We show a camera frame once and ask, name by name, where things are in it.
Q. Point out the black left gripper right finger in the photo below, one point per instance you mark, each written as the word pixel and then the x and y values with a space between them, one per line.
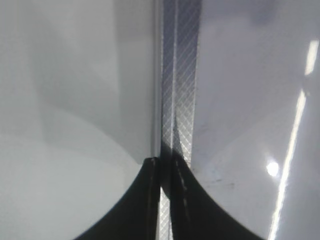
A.
pixel 194 214

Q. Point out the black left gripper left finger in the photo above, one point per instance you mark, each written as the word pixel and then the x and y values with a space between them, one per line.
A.
pixel 135 215

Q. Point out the aluminium framed whiteboard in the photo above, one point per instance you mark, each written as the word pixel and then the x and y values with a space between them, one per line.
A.
pixel 240 100

